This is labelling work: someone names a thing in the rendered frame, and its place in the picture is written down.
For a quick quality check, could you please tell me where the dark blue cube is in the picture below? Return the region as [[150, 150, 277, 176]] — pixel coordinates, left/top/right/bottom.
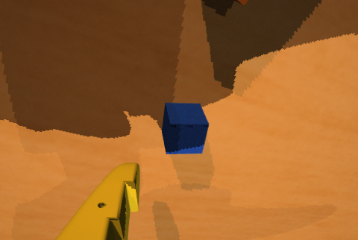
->
[[162, 103, 209, 154]]

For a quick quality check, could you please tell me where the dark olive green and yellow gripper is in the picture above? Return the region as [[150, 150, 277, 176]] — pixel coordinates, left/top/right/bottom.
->
[[55, 162, 140, 240]]

